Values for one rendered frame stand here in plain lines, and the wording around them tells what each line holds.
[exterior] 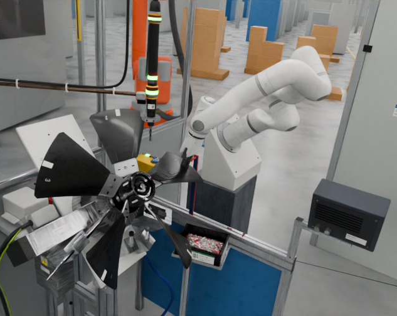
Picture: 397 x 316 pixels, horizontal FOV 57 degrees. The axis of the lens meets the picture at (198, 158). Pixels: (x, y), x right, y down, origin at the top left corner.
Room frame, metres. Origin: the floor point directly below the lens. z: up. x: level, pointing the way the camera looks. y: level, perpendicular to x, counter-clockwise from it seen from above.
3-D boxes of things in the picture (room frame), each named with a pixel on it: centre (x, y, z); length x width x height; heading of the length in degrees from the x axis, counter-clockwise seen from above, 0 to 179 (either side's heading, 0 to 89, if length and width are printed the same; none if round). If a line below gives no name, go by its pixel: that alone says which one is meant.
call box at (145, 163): (1.76, 0.26, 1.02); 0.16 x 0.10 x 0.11; 59
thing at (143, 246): (1.27, 0.21, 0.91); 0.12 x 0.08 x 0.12; 59
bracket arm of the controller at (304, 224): (1.29, -0.54, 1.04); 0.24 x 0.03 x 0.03; 59
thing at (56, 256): (1.04, 0.42, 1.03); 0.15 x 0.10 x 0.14; 59
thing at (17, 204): (1.44, 0.78, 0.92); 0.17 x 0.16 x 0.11; 59
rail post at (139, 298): (1.78, 0.29, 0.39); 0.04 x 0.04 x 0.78; 59
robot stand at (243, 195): (1.94, -0.16, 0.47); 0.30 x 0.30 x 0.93; 60
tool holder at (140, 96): (1.30, 0.20, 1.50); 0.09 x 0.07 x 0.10; 94
